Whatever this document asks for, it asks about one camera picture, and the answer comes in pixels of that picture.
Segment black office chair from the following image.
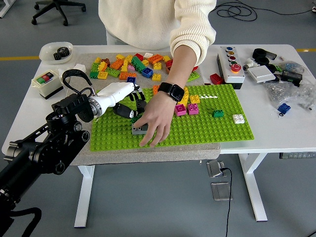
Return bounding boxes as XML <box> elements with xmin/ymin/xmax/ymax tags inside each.
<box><xmin>31</xmin><ymin>0</ymin><xmax>87</xmax><ymax>27</ymax></box>

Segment white table leg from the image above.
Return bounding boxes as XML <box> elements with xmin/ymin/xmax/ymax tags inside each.
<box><xmin>238</xmin><ymin>153</ymin><xmax>269</xmax><ymax>222</ymax></box>
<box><xmin>74</xmin><ymin>164</ymin><xmax>96</xmax><ymax>228</ymax></box>

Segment clear bag blue parts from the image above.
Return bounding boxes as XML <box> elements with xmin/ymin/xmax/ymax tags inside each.
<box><xmin>278</xmin><ymin>61</ymin><xmax>305</xmax><ymax>74</ymax></box>

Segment white plastic bowl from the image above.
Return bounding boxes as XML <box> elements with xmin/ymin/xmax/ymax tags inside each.
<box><xmin>39</xmin><ymin>41</ymin><xmax>74</xmax><ymax>65</ymax></box>

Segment green toy baseplate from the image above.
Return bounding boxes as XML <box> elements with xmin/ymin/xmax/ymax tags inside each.
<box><xmin>89</xmin><ymin>83</ymin><xmax>255</xmax><ymax>151</ymax></box>

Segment grey eight-stud toy brick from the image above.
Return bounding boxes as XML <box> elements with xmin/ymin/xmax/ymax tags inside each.
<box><xmin>131</xmin><ymin>123</ymin><xmax>149</xmax><ymax>136</ymax></box>

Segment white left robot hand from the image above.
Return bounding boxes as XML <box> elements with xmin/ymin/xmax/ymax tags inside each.
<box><xmin>96</xmin><ymin>82</ymin><xmax>147</xmax><ymax>119</ymax></box>

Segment push-button control box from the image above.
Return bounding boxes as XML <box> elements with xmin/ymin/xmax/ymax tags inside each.
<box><xmin>216</xmin><ymin>45</ymin><xmax>245</xmax><ymax>90</ymax></box>

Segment white green-red switch box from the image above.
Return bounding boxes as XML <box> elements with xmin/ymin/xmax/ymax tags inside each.
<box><xmin>31</xmin><ymin>69</ymin><xmax>64</xmax><ymax>100</ymax></box>

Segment black power adapter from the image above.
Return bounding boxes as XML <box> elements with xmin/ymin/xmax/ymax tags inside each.
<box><xmin>280</xmin><ymin>70</ymin><xmax>303</xmax><ymax>87</ymax></box>

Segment white furniture frame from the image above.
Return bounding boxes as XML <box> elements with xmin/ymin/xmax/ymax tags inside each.
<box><xmin>0</xmin><ymin>0</ymin><xmax>17</xmax><ymax>18</ymax></box>

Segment long dark green brick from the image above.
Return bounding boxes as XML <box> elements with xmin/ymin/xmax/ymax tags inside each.
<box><xmin>130</xmin><ymin>56</ymin><xmax>147</xmax><ymax>74</ymax></box>

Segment metal floor plate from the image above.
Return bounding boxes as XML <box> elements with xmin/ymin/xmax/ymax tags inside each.
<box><xmin>210</xmin><ymin>182</ymin><xmax>233</xmax><ymax>202</ymax></box>

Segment black wristwatch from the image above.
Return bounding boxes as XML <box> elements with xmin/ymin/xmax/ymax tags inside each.
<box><xmin>157</xmin><ymin>82</ymin><xmax>186</xmax><ymax>102</ymax></box>

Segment person's left hand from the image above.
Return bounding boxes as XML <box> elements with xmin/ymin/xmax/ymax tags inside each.
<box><xmin>133</xmin><ymin>93</ymin><xmax>174</xmax><ymax>148</ymax></box>

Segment grey table control panel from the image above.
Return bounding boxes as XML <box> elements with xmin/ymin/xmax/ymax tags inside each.
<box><xmin>279</xmin><ymin>152</ymin><xmax>316</xmax><ymax>159</ymax></box>

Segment black power cord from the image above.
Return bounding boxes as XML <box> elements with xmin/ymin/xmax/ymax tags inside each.
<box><xmin>219</xmin><ymin>167</ymin><xmax>234</xmax><ymax>237</ymax></box>

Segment white cube toy brick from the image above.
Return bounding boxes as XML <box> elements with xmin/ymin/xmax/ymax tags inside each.
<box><xmin>73</xmin><ymin>63</ymin><xmax>87</xmax><ymax>74</ymax></box>

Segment magenta toy brick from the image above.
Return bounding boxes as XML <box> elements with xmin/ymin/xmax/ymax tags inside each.
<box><xmin>174</xmin><ymin>104</ymin><xmax>187</xmax><ymax>117</ymax></box>
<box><xmin>187</xmin><ymin>103</ymin><xmax>199</xmax><ymax>116</ymax></box>

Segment white switch plate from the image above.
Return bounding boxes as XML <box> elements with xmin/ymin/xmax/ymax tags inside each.
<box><xmin>246</xmin><ymin>66</ymin><xmax>277</xmax><ymax>84</ymax></box>

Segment long yellow toy brick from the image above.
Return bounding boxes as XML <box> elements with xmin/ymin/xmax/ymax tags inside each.
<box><xmin>181</xmin><ymin>86</ymin><xmax>190</xmax><ymax>107</ymax></box>

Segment person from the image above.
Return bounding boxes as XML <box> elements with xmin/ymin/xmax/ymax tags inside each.
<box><xmin>98</xmin><ymin>0</ymin><xmax>217</xmax><ymax>54</ymax></box>

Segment black floor cable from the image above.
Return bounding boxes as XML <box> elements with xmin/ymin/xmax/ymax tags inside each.
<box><xmin>212</xmin><ymin>0</ymin><xmax>316</xmax><ymax>22</ymax></box>

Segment grey-brown mat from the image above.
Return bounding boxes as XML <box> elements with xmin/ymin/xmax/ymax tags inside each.
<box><xmin>53</xmin><ymin>51</ymin><xmax>221</xmax><ymax>166</ymax></box>

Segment black gear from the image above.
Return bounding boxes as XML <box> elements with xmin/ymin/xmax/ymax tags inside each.
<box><xmin>53</xmin><ymin>46</ymin><xmax>70</xmax><ymax>61</ymax></box>

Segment metal floor socket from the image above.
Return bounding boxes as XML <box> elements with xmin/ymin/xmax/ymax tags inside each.
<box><xmin>206</xmin><ymin>159</ymin><xmax>226</xmax><ymax>178</ymax></box>

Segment white pipe fitting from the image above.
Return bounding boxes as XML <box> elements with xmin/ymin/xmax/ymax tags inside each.
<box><xmin>242</xmin><ymin>57</ymin><xmax>260</xmax><ymax>72</ymax></box>

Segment clear bag of screws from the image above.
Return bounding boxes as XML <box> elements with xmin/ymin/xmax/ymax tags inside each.
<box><xmin>264</xmin><ymin>79</ymin><xmax>316</xmax><ymax>112</ymax></box>

